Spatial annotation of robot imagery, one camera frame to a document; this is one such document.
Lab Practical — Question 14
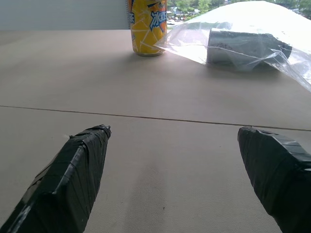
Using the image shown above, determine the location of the clear plastic bag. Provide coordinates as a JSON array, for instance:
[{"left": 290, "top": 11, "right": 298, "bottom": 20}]
[{"left": 154, "top": 0, "right": 311, "bottom": 93}]

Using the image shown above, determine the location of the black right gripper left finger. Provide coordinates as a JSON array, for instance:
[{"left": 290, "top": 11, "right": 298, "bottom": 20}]
[{"left": 0, "top": 124, "right": 112, "bottom": 233}]

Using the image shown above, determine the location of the grey block in bag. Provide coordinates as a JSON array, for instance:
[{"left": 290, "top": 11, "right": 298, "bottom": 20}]
[{"left": 206, "top": 28, "right": 293, "bottom": 67}]

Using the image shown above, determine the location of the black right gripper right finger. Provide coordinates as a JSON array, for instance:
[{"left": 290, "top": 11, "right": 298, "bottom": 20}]
[{"left": 237, "top": 126, "right": 311, "bottom": 233}]

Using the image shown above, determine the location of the yellow drink can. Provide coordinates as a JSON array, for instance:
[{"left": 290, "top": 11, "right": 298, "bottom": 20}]
[{"left": 127, "top": 0, "right": 168, "bottom": 57}]

